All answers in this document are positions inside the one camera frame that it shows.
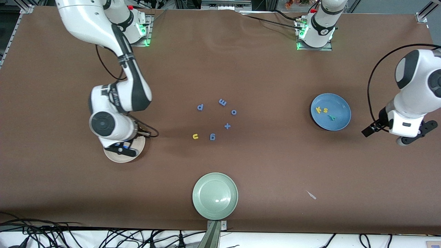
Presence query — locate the beige round plate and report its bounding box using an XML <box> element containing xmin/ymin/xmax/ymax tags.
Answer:
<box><xmin>103</xmin><ymin>135</ymin><xmax>146</xmax><ymax>163</ymax></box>

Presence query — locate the grey metal frame bracket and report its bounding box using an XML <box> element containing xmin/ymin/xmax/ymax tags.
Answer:
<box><xmin>201</xmin><ymin>0</ymin><xmax>253</xmax><ymax>11</ymax></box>

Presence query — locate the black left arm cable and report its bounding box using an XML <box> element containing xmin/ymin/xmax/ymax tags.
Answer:
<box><xmin>367</xmin><ymin>43</ymin><xmax>441</xmax><ymax>125</ymax></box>

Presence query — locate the brown table mat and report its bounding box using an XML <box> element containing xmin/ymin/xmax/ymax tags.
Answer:
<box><xmin>0</xmin><ymin>6</ymin><xmax>441</xmax><ymax>235</ymax></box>

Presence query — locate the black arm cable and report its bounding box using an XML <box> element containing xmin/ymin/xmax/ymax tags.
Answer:
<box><xmin>367</xmin><ymin>43</ymin><xmax>441</xmax><ymax>125</ymax></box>
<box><xmin>96</xmin><ymin>45</ymin><xmax>160</xmax><ymax>138</ymax></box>

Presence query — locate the thin black base cable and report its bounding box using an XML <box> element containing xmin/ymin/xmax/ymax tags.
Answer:
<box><xmin>148</xmin><ymin>9</ymin><xmax>168</xmax><ymax>27</ymax></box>

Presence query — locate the blue round plate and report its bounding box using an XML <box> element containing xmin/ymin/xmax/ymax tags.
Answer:
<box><xmin>310</xmin><ymin>93</ymin><xmax>352</xmax><ymax>131</ymax></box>

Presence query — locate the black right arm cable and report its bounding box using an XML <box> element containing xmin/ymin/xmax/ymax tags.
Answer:
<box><xmin>96</xmin><ymin>45</ymin><xmax>160</xmax><ymax>138</ymax></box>

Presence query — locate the green round plate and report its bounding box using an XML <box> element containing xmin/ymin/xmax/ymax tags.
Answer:
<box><xmin>192</xmin><ymin>172</ymin><xmax>239</xmax><ymax>220</ymax></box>

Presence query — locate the short aluminium profile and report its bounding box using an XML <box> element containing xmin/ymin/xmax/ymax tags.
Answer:
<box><xmin>415</xmin><ymin>0</ymin><xmax>441</xmax><ymax>23</ymax></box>

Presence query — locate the black left camera mount bracket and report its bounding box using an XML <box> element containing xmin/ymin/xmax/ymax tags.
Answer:
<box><xmin>406</xmin><ymin>120</ymin><xmax>439</xmax><ymax>144</ymax></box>

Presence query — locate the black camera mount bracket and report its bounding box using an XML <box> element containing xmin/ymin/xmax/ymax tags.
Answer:
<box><xmin>104</xmin><ymin>143</ymin><xmax>131</xmax><ymax>157</ymax></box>
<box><xmin>406</xmin><ymin>120</ymin><xmax>439</xmax><ymax>144</ymax></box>

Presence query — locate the black right camera mount bracket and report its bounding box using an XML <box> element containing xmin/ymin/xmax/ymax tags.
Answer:
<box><xmin>104</xmin><ymin>143</ymin><xmax>131</xmax><ymax>157</ymax></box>

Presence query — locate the long aluminium edge rail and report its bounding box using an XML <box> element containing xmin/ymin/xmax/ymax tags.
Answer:
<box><xmin>0</xmin><ymin>5</ymin><xmax>35</xmax><ymax>69</ymax></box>

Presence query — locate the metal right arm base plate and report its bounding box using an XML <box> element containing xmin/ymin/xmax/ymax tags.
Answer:
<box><xmin>115</xmin><ymin>14</ymin><xmax>153</xmax><ymax>47</ymax></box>

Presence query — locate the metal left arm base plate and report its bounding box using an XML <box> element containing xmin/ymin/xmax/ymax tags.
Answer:
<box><xmin>296</xmin><ymin>17</ymin><xmax>333</xmax><ymax>51</ymax></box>

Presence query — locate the black table cable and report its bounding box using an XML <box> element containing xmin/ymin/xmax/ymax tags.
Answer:
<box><xmin>239</xmin><ymin>13</ymin><xmax>304</xmax><ymax>29</ymax></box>
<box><xmin>271</xmin><ymin>9</ymin><xmax>299</xmax><ymax>20</ymax></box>

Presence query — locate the grey metal camera post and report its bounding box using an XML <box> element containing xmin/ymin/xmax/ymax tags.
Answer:
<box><xmin>197</xmin><ymin>220</ymin><xmax>228</xmax><ymax>248</ymax></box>

